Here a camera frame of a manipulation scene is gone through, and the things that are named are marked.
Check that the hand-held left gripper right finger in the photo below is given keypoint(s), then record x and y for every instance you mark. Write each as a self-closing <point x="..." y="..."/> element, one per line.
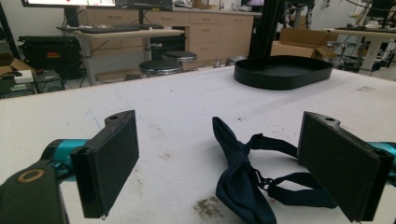
<point x="339" y="165"/>

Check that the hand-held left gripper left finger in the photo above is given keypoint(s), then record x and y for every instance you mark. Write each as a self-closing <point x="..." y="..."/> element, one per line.
<point x="106" y="161"/>

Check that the navy blue bow tie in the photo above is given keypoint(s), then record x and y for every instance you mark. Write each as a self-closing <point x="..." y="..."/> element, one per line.
<point x="241" y="183"/>

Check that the black oval tray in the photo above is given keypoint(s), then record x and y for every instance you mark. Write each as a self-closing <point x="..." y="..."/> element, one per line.
<point x="281" y="73"/>

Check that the black round stool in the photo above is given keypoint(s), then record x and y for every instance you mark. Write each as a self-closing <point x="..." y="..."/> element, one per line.
<point x="179" y="56"/>
<point x="160" y="67"/>

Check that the small white box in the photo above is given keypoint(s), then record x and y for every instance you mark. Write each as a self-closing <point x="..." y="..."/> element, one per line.
<point x="24" y="76"/>

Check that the black equipment case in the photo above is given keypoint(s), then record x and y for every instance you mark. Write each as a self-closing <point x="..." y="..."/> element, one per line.
<point x="51" y="56"/>

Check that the open cardboard box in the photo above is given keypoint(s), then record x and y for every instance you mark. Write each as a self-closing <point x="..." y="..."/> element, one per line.
<point x="300" y="42"/>

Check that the beige desk with grey legs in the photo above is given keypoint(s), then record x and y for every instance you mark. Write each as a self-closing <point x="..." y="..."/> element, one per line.
<point x="130" y="33"/>

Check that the black keyboard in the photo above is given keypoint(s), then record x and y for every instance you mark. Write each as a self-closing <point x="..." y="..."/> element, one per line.
<point x="109" y="30"/>

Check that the beige table with white legs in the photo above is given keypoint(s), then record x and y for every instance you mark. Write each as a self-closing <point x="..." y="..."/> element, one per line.
<point x="370" y="35"/>

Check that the small brown cardboard box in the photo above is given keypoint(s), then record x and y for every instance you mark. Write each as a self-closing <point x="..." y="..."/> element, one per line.
<point x="14" y="64"/>

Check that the black metal stand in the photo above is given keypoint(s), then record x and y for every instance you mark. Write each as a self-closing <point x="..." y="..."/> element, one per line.
<point x="266" y="28"/>

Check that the dark computer monitor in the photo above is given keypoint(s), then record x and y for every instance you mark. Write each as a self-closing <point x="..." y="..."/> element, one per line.
<point x="144" y="3"/>

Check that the wooden cabinet with drawers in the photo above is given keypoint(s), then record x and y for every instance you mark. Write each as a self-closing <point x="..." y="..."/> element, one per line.
<point x="214" y="31"/>

